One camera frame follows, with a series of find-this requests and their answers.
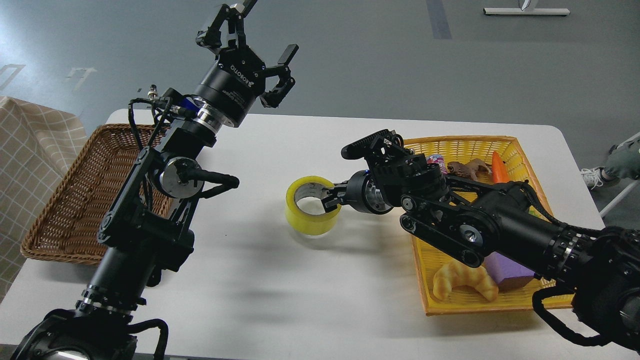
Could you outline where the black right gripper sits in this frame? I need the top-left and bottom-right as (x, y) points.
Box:
(320, 170), (393, 215)

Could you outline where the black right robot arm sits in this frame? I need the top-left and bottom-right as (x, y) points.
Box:
(320, 129), (640, 351)

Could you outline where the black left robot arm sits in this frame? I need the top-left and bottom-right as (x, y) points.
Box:
(11, 0), (298, 360)

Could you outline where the beige checkered cloth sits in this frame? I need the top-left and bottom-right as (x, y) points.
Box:
(0, 96), (87, 299)

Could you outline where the yellow tape roll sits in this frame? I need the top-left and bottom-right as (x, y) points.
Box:
(285, 175), (342, 237)

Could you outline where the toy croissant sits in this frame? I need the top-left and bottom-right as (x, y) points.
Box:
(432, 260), (499, 302)

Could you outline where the brown toy animal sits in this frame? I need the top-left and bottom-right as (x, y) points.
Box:
(446, 158), (493, 182)

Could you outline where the orange toy carrot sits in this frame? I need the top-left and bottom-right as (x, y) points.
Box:
(491, 151), (510, 183)

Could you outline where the purple foam cube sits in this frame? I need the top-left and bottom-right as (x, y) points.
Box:
(484, 251), (534, 292)

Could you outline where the small soda can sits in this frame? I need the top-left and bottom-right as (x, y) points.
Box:
(426, 153), (449, 174)

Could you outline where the brown wicker basket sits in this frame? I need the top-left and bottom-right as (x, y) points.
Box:
(20, 124), (176, 266)

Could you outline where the person's white shoe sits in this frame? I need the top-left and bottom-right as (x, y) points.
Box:
(580, 166), (610, 191)

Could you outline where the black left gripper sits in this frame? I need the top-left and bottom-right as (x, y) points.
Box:
(192, 0), (300, 128)

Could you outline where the yellow plastic basket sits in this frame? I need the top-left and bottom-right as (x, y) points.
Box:
(400, 135), (576, 316)

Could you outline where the white bar on floor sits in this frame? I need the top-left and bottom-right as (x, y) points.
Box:
(483, 7), (571, 17)

